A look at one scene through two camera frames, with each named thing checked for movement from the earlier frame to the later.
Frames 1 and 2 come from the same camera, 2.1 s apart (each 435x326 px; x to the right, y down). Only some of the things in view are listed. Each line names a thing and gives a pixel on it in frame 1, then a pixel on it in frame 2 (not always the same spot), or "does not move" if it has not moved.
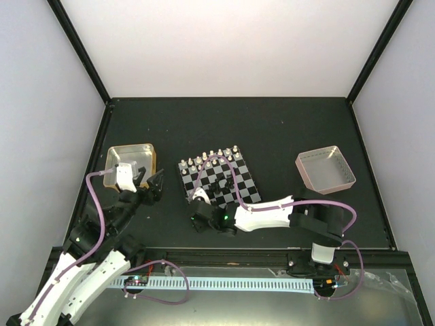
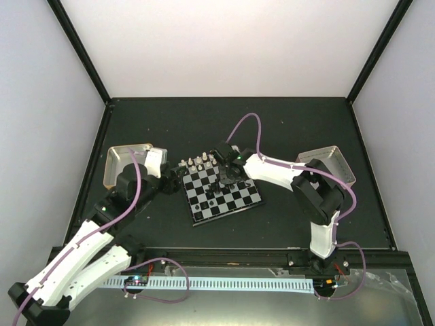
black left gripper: (155, 192) to (171, 181)
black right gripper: (199, 227) to (223, 176)
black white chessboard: (223, 175) does not move
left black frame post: (76, 41) does not move
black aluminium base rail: (387, 259) does not move
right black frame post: (399, 13) does not move
